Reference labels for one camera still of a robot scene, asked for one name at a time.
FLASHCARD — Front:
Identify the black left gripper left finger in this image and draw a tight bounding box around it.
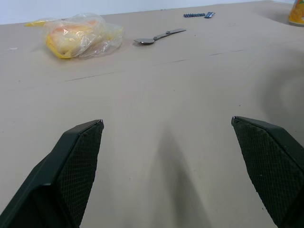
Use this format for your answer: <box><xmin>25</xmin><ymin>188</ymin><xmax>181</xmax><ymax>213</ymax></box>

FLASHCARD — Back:
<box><xmin>0</xmin><ymin>119</ymin><xmax>105</xmax><ymax>228</ymax></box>

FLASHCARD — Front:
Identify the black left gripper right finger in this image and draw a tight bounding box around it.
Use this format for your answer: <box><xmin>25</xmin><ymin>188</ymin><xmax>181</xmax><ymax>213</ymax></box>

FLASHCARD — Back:
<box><xmin>231</xmin><ymin>115</ymin><xmax>304</xmax><ymax>228</ymax></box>

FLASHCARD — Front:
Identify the yellow plastic bag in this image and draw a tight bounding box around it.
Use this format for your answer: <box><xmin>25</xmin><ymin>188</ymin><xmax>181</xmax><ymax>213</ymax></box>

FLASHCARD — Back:
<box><xmin>24</xmin><ymin>13</ymin><xmax>124</xmax><ymax>60</ymax></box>

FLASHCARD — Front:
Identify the yellow printed cup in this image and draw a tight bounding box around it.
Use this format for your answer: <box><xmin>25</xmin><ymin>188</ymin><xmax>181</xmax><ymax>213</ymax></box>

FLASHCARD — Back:
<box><xmin>288</xmin><ymin>0</ymin><xmax>304</xmax><ymax>26</ymax></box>

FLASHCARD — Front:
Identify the folding metal spoon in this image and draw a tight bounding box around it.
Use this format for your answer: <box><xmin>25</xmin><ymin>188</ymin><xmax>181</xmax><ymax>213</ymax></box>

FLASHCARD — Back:
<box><xmin>133</xmin><ymin>28</ymin><xmax>187</xmax><ymax>46</ymax></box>

